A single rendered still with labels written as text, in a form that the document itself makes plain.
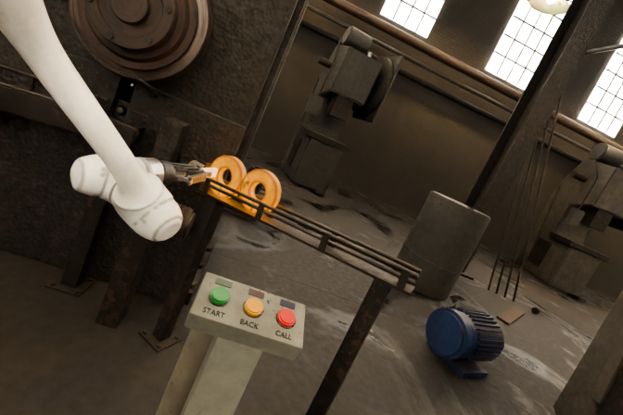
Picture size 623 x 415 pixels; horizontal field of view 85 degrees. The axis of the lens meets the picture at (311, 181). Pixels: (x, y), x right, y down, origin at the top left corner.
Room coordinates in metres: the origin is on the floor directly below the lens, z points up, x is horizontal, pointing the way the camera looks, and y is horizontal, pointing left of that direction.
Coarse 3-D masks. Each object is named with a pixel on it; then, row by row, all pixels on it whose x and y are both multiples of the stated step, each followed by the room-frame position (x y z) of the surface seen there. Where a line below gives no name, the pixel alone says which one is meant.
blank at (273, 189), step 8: (248, 176) 1.15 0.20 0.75; (256, 176) 1.14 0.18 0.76; (264, 176) 1.12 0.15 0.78; (272, 176) 1.12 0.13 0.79; (240, 184) 1.16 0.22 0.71; (248, 184) 1.14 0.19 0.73; (256, 184) 1.16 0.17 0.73; (264, 184) 1.12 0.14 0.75; (272, 184) 1.11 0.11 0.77; (248, 192) 1.14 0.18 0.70; (272, 192) 1.10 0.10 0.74; (280, 192) 1.12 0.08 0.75; (248, 200) 1.13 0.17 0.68; (264, 200) 1.11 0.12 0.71; (272, 200) 1.10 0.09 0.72; (248, 208) 1.13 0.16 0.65; (264, 208) 1.10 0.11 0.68
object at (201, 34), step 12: (72, 0) 1.20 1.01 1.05; (204, 0) 1.27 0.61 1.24; (72, 12) 1.20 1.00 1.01; (204, 12) 1.28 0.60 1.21; (204, 24) 1.28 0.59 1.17; (84, 36) 1.21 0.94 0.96; (204, 36) 1.28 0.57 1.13; (96, 48) 1.22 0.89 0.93; (192, 48) 1.28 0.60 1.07; (108, 60) 1.23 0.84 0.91; (180, 60) 1.27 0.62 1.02; (192, 60) 1.28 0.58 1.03; (120, 72) 1.24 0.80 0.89; (132, 72) 1.25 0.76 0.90; (144, 72) 1.25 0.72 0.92; (156, 72) 1.26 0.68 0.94; (168, 72) 1.27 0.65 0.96
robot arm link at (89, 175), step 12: (96, 156) 0.77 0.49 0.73; (72, 168) 0.75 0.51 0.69; (84, 168) 0.73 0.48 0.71; (96, 168) 0.75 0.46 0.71; (144, 168) 0.86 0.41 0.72; (72, 180) 0.74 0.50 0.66; (84, 180) 0.73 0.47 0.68; (96, 180) 0.74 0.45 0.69; (108, 180) 0.75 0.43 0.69; (84, 192) 0.74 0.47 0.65; (96, 192) 0.75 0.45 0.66; (108, 192) 0.75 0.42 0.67
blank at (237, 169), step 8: (216, 160) 1.21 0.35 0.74; (224, 160) 1.20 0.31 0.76; (232, 160) 1.19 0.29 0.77; (240, 160) 1.21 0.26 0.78; (224, 168) 1.20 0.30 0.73; (232, 168) 1.18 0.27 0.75; (240, 168) 1.17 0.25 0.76; (216, 176) 1.20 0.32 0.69; (232, 176) 1.17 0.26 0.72; (240, 176) 1.16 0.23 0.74; (216, 184) 1.20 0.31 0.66; (232, 184) 1.17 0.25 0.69; (216, 192) 1.19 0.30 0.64; (232, 192) 1.16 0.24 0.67
